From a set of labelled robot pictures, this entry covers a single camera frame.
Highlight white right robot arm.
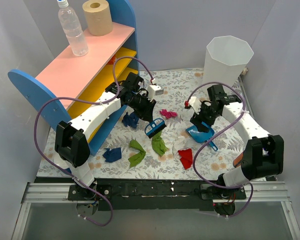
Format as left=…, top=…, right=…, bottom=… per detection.
left=184, top=82, right=284, bottom=199

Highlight green paper scrap right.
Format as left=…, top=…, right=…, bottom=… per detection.
left=151, top=131, right=169, bottom=157

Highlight brown paper roll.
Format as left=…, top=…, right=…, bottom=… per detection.
left=82, top=0, right=113, bottom=37

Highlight pink paper scrap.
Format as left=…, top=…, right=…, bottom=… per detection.
left=159, top=109, right=178, bottom=119

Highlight floral patterned table mat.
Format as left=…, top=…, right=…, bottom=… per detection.
left=37, top=68, right=267, bottom=181

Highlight blue plastic dustpan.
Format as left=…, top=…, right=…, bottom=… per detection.
left=186, top=122, right=215, bottom=144

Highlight dark blue paper scrap lower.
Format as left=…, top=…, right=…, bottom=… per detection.
left=102, top=147, right=122, bottom=163

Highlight aluminium rail frame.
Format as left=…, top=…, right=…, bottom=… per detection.
left=12, top=177, right=300, bottom=240

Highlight purple cable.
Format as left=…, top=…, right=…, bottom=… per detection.
left=33, top=56, right=157, bottom=227
left=187, top=81, right=254, bottom=218

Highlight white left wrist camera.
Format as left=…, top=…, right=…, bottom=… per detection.
left=147, top=85, right=164, bottom=101

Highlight green paper scrap left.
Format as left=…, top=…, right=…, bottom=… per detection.
left=128, top=139, right=146, bottom=168

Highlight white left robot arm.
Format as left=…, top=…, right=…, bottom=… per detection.
left=53, top=72, right=163, bottom=200

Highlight dark blue paper scrap upper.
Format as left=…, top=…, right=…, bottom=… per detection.
left=121, top=112, right=139, bottom=129

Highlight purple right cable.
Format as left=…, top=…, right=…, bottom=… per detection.
left=187, top=81, right=254, bottom=218

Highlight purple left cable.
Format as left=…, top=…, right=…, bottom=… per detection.
left=33, top=56, right=157, bottom=227

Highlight orange battery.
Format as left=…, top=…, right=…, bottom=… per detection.
left=232, top=152, right=244, bottom=168

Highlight red scrap on shelf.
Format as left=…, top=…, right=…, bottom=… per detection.
left=107, top=55, right=117, bottom=65

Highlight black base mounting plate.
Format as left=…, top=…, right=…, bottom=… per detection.
left=67, top=178, right=246, bottom=211

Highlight blue wooden shelf unit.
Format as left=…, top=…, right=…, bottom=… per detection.
left=7, top=0, right=140, bottom=157

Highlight clear plastic water bottle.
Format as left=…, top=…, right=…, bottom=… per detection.
left=57, top=0, right=89, bottom=57

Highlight green paper scrap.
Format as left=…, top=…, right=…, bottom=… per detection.
left=151, top=131, right=169, bottom=157
left=128, top=139, right=146, bottom=168

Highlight dark blue paper scrap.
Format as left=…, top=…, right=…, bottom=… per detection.
left=121, top=112, right=139, bottom=129
left=102, top=147, right=122, bottom=163

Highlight white octagonal waste bin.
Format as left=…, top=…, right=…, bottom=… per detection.
left=203, top=35, right=254, bottom=86

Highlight red paper scrap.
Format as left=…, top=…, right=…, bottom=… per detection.
left=178, top=148, right=193, bottom=170

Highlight white crumpled paper scrap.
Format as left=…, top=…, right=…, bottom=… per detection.
left=172, top=135, right=189, bottom=157

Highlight blue hand brush black bristles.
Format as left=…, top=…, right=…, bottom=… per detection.
left=144, top=118, right=166, bottom=139

